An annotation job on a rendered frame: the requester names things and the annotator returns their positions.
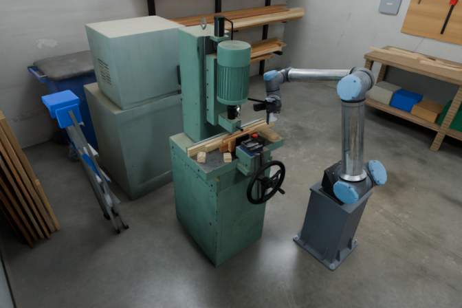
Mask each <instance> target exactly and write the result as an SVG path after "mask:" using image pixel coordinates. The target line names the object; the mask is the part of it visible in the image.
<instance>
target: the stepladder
mask: <svg viewBox="0 0 462 308"><path fill-rule="evenodd" d="M41 98H42V101H43V103H44V104H45V106H46V107H47V108H48V109H49V112H50V115H51V117H52V118H57V119H58V123H59V125H60V128H62V129H63V128H65V129H66V131H67V133H68V135H69V138H70V140H71V145H72V146H73V147H74V149H75V151H76V153H77V155H78V158H79V160H80V163H81V164H82V167H83V169H84V171H85V173H86V175H87V178H88V180H89V183H90V184H91V187H92V188H93V191H94V193H95V195H96V198H97V200H98V203H99V204H100V207H101V208H102V211H103V213H104V214H103V216H104V217H105V218H106V219H107V220H110V219H111V220H112V222H113V225H114V228H115V231H116V233H117V234H119V233H120V229H119V227H118V225H116V222H115V220H114V218H113V215H112V213H113V214H114V215H115V216H118V215H119V216H120V218H121V220H122V224H123V225H124V227H125V229H128V228H129V226H128V224H127V222H126V221H125V220H124V217H123V216H122V213H121V211H120V209H119V207H118V203H120V204H121V202H120V200H119V199H118V198H117V197H116V196H115V195H114V194H113V193H112V191H111V190H110V188H109V186H108V184H107V182H108V181H110V182H111V180H110V179H109V178H108V177H107V176H106V174H105V173H104V172H103V171H102V170H101V169H100V167H99V165H98V163H97V161H96V159H95V157H94V155H97V156H98V153H97V152H96V151H95V150H94V149H93V148H92V147H91V146H90V145H89V144H88V143H87V141H86V139H85V137H84V135H83V132H82V131H81V129H80V126H79V125H83V126H85V125H84V123H83V121H82V118H81V115H80V110H79V108H78V105H80V100H79V98H78V97H77V96H76V95H75V94H74V93H72V92H71V91H70V90H66V91H61V92H58V93H53V94H50V95H47V96H42V97H41ZM94 182H95V183H94ZM97 188H98V189H97ZM99 193H100V194H99ZM101 198H102V199H101ZM103 202H104V203H103ZM109 208H110V209H111V211H112V213H111V211H110V209H109ZM106 209H107V210H106ZM107 211H108V212H107ZM108 213H109V214H108Z"/></svg>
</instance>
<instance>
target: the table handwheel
mask: <svg viewBox="0 0 462 308"><path fill-rule="evenodd" d="M274 165H277V166H280V170H279V171H278V172H277V173H276V174H274V175H273V176H272V177H270V178H269V177H264V176H262V174H261V173H262V172H263V171H265V170H266V169H267V168H269V167H270V166H274ZM279 174H280V178H279V180H278V182H277V184H276V185H275V187H274V188H273V190H272V191H271V192H270V193H269V194H268V195H266V196H265V191H266V189H269V188H271V187H272V184H273V181H272V180H273V179H274V178H275V177H276V176H277V175H279ZM251 175H253V176H252V178H251V180H250V182H249V184H248V186H247V192H246V195H247V200H248V201H249V202H250V203H251V204H255V205H258V204H262V203H264V202H266V201H267V200H269V199H270V198H272V197H273V196H274V195H275V194H276V192H277V191H278V190H277V189H276V188H277V187H281V185H282V183H283V180H284V178H285V165H284V164H283V163H282V162H281V161H278V160H272V161H270V162H267V163H266V164H264V165H262V167H260V168H259V169H258V170H257V171H256V172H255V173H252V174H251ZM256 180H258V181H260V182H261V185H262V186H263V187H264V188H263V193H262V195H261V198H260V199H253V198H252V188H253V186H254V183H255V181H256ZM264 196H265V197H264Z"/></svg>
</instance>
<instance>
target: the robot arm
mask: <svg viewBox="0 0 462 308"><path fill-rule="evenodd" d="M263 77H264V79H263V80H264V82H265V89H266V93H267V98H265V101H268V102H274V103H277V102H280V101H281V99H282V95H281V91H280V87H279V85H281V84H283V83H315V84H327V85H337V93H338V95H339V96H340V98H341V101H342V165H339V166H338V167H337V168H336V170H335V175H334V176H335V184H334V186H333V191H334V193H335V195H336V197H337V198H338V199H340V201H342V202H344V203H346V204H354V203H356V202H357V201H359V200H360V199H361V198H362V197H363V196H364V195H365V194H366V193H367V192H368V191H369V190H370V189H372V188H373V187H374V186H379V185H382V184H385V182H386V179H387V175H386V170H385V168H384V166H383V165H382V164H381V163H380V162H379V161H377V160H373V161H369V162H364V163H363V154H364V108H365V100H366V92H367V91H368V90H370V89H371V88H372V86H373V85H374V82H375V77H374V75H373V73H372V72H371V71H370V70H369V69H366V68H363V67H353V68H352V69H351V70H345V69H293V68H292V67H286V68H284V69H281V70H278V71H276V70H272V71H268V72H266V73H264V74H263ZM253 109H254V111H262V110H266V113H267V121H266V123H267V125H269V124H270V122H273V121H276V120H277V118H275V117H274V116H273V114H272V113H280V112H281V108H277V107H276V106H275V105H272V104H265V103H262V102H260V103H256V104H253ZM278 111H280V112H278Z"/></svg>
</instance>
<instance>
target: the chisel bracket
mask: <svg viewBox="0 0 462 308"><path fill-rule="evenodd" d="M218 124H219V125H221V126H222V127H223V128H225V129H226V130H228V131H229V132H231V133H234V132H237V131H240V129H238V128H236V127H239V128H241V120H240V119H238V118H237V117H236V119H234V120H229V119H228V112H227V111H226V112H223V113H220V114H219V122H218Z"/></svg>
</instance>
